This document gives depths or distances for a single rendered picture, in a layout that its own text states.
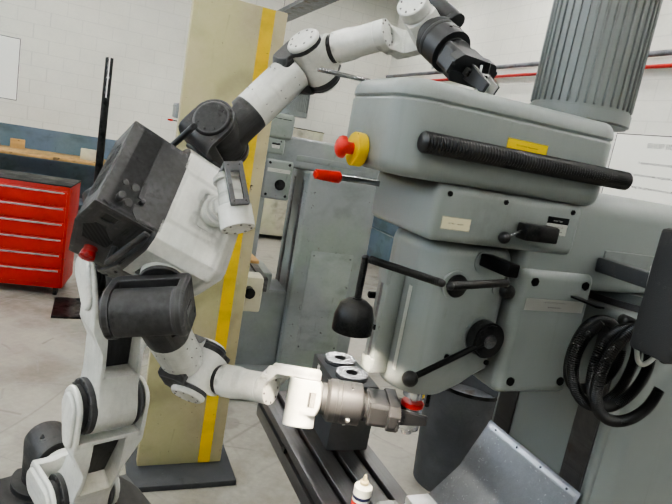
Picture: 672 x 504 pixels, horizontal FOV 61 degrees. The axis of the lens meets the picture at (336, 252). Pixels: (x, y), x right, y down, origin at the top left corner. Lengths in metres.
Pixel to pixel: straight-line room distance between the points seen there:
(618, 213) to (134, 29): 9.21
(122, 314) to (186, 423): 2.06
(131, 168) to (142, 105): 8.83
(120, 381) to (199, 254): 0.52
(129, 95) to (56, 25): 1.37
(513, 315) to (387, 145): 0.42
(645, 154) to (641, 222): 5.01
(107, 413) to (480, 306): 0.95
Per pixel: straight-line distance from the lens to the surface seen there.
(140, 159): 1.15
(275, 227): 9.63
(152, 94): 9.97
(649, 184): 6.23
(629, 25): 1.26
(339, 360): 1.65
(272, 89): 1.32
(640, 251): 1.34
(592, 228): 1.23
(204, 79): 2.69
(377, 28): 1.31
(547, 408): 1.48
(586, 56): 1.22
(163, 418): 3.06
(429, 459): 3.34
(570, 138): 1.12
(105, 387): 1.54
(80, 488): 1.73
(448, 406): 3.16
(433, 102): 0.94
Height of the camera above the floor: 1.76
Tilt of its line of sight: 11 degrees down
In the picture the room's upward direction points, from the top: 10 degrees clockwise
